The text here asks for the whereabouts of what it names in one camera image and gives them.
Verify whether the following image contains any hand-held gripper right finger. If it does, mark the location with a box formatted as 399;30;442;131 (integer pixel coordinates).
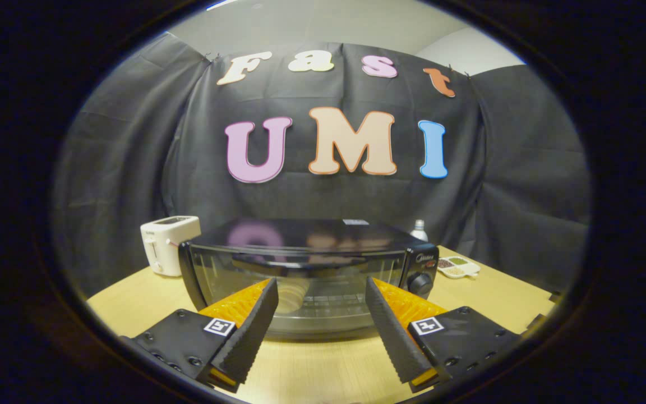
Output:
364;276;521;393

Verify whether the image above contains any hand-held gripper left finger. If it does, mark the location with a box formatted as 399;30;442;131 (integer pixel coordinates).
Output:
120;277;280;393

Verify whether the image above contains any beige bread roll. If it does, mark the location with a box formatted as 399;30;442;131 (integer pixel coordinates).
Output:
275;278;311;315

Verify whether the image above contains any black toaster oven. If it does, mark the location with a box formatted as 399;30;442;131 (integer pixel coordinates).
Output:
178;218;440;341

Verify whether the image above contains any white pop-up toaster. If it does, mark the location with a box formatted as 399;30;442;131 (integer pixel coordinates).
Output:
140;215;201;277

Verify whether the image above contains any white divided spice dish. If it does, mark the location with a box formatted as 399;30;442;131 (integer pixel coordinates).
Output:
437;256;481;279

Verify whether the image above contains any black backdrop cloth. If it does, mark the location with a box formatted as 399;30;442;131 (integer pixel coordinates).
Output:
51;31;592;298

